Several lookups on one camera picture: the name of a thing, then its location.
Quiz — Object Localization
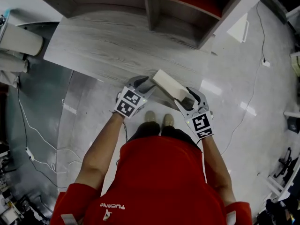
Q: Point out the person's dark trousers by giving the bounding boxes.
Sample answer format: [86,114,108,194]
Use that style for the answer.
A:
[128,121,203,152]

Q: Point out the grey floor cable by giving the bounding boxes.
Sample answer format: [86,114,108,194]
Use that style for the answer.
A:
[221,64,263,155]

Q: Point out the person's left beige shoe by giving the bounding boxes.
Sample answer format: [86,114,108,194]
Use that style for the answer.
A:
[145,110,157,123]

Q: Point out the beige glasses case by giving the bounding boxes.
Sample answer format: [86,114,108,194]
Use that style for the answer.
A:
[151,69,189,101]

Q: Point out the white flat panel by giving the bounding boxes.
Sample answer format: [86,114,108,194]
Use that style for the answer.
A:
[226,12,249,44]

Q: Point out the large white paper roll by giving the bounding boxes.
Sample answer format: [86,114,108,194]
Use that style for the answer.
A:
[0,22,45,57]

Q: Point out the white metal frame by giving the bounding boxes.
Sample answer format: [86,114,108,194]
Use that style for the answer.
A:
[266,174,295,203]

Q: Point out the white floor cable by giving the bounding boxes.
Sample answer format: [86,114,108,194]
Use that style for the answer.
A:
[16,87,83,174]

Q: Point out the small white paper roll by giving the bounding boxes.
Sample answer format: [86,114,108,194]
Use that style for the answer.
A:
[0,51,29,74]

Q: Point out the black box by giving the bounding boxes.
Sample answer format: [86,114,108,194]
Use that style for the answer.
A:
[286,116,300,134]

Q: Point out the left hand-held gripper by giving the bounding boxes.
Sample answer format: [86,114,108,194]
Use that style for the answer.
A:
[113,75,157,120]

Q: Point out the person's right forearm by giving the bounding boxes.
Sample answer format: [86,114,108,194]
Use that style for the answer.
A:
[198,135,237,206]

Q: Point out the white side table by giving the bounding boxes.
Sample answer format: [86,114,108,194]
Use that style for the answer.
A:
[0,0,63,27]

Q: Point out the person's beige shoe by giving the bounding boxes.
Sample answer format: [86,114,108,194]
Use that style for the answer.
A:
[163,113,175,128]
[145,110,157,123]

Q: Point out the person's right beige shoe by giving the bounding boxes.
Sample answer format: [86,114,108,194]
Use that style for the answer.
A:
[163,113,175,128]

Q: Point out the black chair base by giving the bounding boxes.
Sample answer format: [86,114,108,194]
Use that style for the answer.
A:
[272,147,300,179]

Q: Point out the wooden shelf unit red back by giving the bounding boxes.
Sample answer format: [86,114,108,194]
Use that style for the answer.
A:
[30,0,255,49]

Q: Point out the person's red shirt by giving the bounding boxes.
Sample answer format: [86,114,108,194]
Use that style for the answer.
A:
[50,135,253,225]

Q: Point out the black floor cable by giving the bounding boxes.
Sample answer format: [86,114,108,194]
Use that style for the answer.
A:
[256,0,267,63]

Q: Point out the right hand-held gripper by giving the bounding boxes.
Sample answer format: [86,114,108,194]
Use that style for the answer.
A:
[173,87,215,140]

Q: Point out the person's left forearm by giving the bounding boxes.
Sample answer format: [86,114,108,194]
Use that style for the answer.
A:
[74,112,125,190]

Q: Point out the white power strip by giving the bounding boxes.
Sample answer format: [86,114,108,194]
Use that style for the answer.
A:
[25,146,36,161]

